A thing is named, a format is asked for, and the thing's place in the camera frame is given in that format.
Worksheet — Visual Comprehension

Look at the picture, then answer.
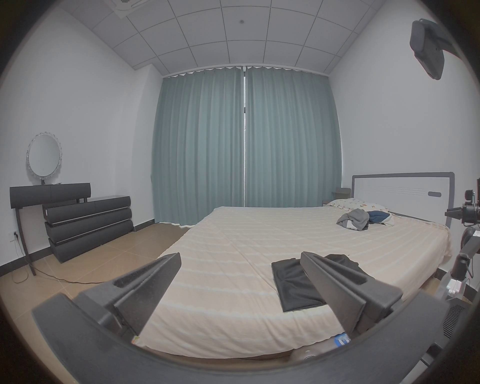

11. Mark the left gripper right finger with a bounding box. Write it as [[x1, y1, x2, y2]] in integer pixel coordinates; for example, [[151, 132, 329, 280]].
[[299, 250, 405, 335]]

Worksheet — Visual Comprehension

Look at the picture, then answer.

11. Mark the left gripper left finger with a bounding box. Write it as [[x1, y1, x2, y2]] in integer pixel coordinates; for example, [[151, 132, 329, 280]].
[[74, 252, 184, 337]]

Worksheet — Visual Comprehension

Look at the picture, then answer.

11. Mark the black T-shirt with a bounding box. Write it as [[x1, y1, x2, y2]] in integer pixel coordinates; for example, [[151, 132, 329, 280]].
[[271, 253, 377, 313]]

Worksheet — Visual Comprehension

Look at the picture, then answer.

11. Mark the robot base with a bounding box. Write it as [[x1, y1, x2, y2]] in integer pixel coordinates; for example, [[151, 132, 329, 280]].
[[287, 269, 475, 363]]

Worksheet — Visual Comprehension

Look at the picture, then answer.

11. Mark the pile of clothes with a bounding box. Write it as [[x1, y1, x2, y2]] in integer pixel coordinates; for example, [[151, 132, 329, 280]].
[[336, 208, 396, 232]]

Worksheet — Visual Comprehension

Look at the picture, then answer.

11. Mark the bed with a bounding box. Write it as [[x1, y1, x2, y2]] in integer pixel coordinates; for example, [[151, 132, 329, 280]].
[[133, 172, 457, 361]]

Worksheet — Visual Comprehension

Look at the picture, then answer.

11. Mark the black chest of drawers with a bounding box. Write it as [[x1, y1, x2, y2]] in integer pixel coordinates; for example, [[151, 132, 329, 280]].
[[42, 195, 135, 264]]

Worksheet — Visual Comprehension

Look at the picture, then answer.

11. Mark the white printed pillow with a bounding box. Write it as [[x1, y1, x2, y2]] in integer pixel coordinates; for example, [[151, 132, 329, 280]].
[[325, 197, 393, 213]]

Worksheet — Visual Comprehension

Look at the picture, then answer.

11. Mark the grey bedside table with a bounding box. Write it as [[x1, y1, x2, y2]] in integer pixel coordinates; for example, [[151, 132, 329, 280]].
[[322, 187, 353, 207]]

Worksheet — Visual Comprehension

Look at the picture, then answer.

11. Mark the black narrow table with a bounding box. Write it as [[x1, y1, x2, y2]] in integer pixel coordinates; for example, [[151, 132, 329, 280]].
[[9, 182, 92, 277]]

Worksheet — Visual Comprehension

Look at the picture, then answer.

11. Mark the round white mirror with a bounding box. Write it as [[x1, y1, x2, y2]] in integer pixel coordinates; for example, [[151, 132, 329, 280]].
[[26, 131, 63, 187]]

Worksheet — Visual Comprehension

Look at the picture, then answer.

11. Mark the black cable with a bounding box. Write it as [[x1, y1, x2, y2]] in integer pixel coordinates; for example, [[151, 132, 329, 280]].
[[10, 258, 110, 286]]

